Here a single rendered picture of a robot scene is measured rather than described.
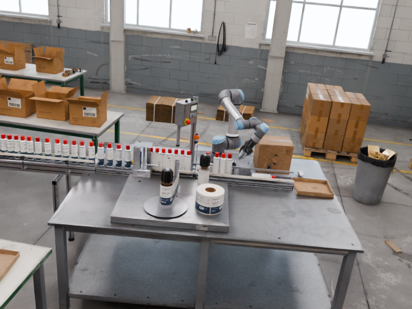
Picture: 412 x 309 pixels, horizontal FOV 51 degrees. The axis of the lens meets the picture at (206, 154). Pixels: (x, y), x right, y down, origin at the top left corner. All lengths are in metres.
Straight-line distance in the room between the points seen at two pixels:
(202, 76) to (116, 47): 1.83
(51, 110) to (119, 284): 2.40
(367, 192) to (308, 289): 2.24
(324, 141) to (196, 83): 3.30
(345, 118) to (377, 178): 1.45
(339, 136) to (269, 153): 3.02
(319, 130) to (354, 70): 2.43
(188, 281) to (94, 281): 0.71
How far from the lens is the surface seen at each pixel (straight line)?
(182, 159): 3.53
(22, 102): 5.19
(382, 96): 8.98
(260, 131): 3.41
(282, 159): 3.81
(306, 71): 8.68
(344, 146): 6.75
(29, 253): 2.84
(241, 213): 3.19
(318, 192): 3.61
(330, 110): 6.62
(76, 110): 4.90
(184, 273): 3.55
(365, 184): 5.53
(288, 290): 3.55
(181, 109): 3.42
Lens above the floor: 2.42
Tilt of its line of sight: 23 degrees down
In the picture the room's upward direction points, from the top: 5 degrees clockwise
